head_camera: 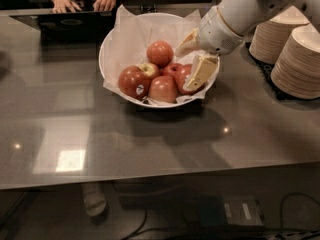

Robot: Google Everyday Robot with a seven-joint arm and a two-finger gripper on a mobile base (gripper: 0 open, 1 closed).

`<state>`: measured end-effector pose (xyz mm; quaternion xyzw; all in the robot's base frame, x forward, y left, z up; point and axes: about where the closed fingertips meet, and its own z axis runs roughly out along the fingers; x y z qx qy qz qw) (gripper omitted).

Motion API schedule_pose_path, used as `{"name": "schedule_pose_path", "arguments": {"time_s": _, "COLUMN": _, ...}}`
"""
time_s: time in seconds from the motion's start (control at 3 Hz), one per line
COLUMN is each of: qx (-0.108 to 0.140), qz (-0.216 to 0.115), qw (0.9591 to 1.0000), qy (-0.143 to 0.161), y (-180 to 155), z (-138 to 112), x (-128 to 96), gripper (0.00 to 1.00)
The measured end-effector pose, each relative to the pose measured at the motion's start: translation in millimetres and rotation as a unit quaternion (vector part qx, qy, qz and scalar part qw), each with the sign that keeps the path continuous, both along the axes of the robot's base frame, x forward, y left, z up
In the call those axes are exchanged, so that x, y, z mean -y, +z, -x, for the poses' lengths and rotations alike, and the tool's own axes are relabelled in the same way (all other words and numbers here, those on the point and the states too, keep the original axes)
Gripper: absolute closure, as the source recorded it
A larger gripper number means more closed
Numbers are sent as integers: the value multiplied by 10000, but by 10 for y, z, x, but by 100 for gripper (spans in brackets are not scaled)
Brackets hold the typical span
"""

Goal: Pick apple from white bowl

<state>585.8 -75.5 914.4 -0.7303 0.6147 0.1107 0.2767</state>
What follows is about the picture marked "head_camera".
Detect yellow-green apple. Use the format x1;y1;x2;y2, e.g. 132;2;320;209
138;63;160;80

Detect black rubber mat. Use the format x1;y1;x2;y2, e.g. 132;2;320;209
244;41;320;102

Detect black laptop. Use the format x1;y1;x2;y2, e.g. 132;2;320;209
10;11;115;42

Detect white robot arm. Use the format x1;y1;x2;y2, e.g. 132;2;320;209
175;0;320;91

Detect black cable on floor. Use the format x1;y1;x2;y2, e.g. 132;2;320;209
119;192;320;240

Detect front paper plate stack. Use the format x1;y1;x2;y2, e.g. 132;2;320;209
271;24;320;99

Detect white paper liner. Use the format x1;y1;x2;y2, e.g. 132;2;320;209
102;4;214;106

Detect foot in grey sock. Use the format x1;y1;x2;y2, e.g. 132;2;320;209
81;182;107;217

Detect person's right hand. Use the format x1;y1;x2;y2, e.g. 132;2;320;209
52;0;81;13

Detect person's left hand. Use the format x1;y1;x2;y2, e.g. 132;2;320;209
93;0;116;12

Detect white bowl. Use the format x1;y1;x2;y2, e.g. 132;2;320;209
98;12;221;109

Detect small red middle apple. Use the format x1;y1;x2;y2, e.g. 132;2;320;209
162;63;182;77

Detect red apple front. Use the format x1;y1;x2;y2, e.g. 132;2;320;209
148;76;178;103

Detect back paper plate stack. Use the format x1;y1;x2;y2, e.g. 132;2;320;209
249;6;309;64

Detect red apple with sticker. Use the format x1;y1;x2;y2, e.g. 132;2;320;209
118;66;151;100
174;64;203;95

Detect paper plate stack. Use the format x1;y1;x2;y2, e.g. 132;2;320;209
249;6;309;64
271;24;320;99

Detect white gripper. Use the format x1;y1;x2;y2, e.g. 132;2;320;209
175;6;243;92

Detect grey box on floor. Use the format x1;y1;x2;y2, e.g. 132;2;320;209
223;195;264;226

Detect red apple at back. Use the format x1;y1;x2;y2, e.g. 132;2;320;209
147;40;174;67

